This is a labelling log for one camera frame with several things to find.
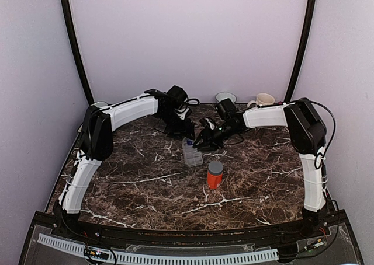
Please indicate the right black corner post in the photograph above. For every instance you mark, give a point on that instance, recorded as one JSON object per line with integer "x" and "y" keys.
{"x": 304, "y": 37}

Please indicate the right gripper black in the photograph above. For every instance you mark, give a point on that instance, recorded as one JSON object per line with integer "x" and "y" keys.
{"x": 208, "y": 140}

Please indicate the red pill bottle grey cap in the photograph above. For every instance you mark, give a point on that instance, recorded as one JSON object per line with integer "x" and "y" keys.
{"x": 214, "y": 174}

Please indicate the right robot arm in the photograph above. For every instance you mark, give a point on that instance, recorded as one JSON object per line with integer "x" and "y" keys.
{"x": 307, "y": 133}

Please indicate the green ceramic bowl left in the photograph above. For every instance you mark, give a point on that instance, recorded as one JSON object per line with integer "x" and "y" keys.
{"x": 100, "y": 104}

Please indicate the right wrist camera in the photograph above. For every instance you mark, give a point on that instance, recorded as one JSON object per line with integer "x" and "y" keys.
{"x": 208, "y": 123}

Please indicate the white ceramic bowl back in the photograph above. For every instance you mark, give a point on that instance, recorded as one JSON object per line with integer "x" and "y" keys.
{"x": 225, "y": 95}

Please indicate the black corner post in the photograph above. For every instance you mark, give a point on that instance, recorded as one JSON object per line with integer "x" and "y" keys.
{"x": 304, "y": 37}
{"x": 70, "y": 28}

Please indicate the white slotted cable duct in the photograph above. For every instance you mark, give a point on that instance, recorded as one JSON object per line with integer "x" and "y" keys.
{"x": 143, "y": 255}

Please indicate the cream ceramic mug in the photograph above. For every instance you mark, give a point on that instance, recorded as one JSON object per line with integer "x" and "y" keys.
{"x": 262, "y": 99}

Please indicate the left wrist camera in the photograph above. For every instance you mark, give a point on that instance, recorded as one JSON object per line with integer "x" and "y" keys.
{"x": 184, "y": 110}

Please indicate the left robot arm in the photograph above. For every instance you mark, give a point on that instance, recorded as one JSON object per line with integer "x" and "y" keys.
{"x": 95, "y": 140}

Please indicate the black front rail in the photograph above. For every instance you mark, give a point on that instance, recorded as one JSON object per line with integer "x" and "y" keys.
{"x": 280, "y": 235}

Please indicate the left black corner post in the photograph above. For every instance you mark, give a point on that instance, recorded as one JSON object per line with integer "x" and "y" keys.
{"x": 70, "y": 28}

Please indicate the clear plastic pill organizer box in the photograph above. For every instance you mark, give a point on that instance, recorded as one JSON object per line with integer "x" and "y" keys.
{"x": 191, "y": 155}

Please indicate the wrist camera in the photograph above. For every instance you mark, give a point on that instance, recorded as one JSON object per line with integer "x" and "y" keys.
{"x": 184, "y": 110}
{"x": 208, "y": 123}

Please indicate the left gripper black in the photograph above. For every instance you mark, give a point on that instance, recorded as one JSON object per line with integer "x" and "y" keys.
{"x": 185, "y": 131}

